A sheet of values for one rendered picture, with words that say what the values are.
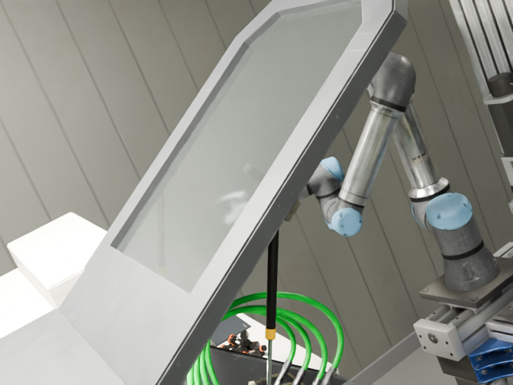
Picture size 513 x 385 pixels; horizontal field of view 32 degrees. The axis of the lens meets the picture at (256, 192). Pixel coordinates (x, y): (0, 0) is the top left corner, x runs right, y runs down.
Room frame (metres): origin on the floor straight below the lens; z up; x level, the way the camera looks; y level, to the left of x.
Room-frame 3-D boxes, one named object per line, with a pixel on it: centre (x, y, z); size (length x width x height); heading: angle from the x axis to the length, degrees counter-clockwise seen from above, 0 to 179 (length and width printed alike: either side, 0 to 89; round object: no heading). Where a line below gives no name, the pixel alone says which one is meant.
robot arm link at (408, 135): (2.40, -0.45, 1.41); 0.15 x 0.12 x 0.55; 1
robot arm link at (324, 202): (2.37, -0.18, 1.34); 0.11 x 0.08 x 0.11; 1
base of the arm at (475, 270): (2.26, -0.45, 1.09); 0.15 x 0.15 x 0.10
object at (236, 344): (2.54, 0.22, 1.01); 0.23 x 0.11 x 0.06; 19
